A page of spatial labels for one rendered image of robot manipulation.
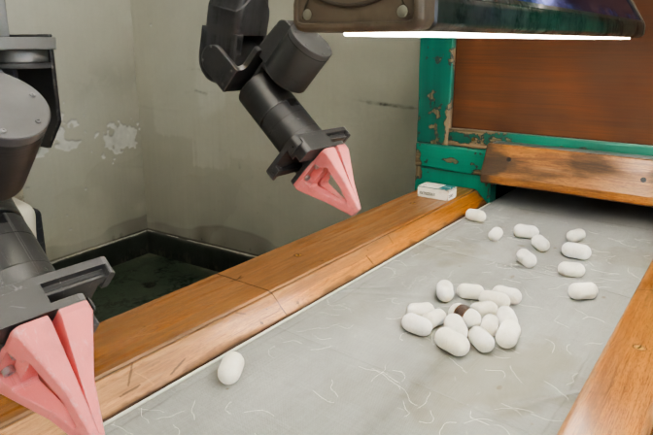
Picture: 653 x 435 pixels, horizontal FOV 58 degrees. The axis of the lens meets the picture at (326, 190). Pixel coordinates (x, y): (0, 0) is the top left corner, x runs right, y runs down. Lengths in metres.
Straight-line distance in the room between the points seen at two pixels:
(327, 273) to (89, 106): 2.17
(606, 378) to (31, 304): 0.44
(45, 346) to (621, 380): 0.43
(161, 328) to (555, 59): 0.78
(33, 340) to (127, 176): 2.59
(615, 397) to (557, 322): 0.18
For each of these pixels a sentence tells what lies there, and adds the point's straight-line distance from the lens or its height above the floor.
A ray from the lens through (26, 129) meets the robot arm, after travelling 0.38.
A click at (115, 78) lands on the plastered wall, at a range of 2.87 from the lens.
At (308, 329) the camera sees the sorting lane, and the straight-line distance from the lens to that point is 0.63.
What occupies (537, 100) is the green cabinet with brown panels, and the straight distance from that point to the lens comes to 1.10.
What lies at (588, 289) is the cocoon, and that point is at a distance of 0.75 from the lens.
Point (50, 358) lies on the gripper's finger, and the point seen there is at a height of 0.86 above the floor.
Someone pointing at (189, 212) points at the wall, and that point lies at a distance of 2.83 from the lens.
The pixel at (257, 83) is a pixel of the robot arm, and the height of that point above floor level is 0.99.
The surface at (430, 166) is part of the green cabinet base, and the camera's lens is 1.18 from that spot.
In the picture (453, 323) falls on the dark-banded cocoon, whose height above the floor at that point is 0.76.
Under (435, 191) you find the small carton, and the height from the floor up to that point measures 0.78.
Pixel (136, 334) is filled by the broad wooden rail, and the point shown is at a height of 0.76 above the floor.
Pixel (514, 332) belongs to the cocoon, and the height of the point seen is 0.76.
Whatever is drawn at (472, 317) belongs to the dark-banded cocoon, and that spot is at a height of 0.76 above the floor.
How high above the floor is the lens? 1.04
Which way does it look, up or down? 14 degrees down
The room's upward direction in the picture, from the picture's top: straight up
